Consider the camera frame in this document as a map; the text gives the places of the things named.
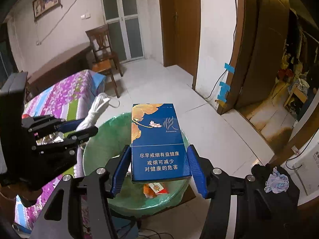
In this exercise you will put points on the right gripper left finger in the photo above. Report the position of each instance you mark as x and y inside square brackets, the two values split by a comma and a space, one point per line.
[61, 216]

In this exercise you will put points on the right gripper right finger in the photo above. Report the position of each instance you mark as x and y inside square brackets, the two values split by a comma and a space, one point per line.
[259, 214]

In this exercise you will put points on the blue cigarette box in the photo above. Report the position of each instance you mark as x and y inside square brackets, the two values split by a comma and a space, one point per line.
[158, 151]

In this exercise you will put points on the orange white paper carton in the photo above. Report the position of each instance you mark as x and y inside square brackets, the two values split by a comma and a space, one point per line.
[148, 192]

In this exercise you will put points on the red cigarette carton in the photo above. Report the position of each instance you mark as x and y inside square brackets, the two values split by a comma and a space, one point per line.
[158, 188]

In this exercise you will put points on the white face mask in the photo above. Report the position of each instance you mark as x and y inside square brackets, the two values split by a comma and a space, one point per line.
[101, 102]

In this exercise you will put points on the green trash bin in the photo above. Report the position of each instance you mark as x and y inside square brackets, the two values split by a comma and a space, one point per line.
[108, 143]

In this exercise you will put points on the bread in clear bag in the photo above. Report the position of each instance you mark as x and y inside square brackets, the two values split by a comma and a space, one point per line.
[52, 138]

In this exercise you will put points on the crumpled tissue on glove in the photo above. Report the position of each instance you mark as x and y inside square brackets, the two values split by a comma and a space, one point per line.
[276, 182]

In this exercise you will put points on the white appliance box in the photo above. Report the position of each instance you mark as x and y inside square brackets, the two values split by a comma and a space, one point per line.
[302, 167]

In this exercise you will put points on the floral purple tablecloth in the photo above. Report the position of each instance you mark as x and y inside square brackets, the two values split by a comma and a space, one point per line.
[69, 99]

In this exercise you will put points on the dark wooden dining table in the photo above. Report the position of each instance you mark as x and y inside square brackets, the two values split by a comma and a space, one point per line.
[58, 68]

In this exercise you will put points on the wooden chair right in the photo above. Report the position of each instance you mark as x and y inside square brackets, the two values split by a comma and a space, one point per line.
[103, 52]

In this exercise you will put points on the white glass double door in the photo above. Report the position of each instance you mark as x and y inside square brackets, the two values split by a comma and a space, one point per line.
[124, 28]

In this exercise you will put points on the open dark wooden door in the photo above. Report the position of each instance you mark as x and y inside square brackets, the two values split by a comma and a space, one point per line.
[261, 31]

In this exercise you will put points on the brown wooden door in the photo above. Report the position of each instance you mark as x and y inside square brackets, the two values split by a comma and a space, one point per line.
[181, 27]

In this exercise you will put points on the framed wall picture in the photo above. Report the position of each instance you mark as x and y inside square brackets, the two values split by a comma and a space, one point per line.
[43, 7]

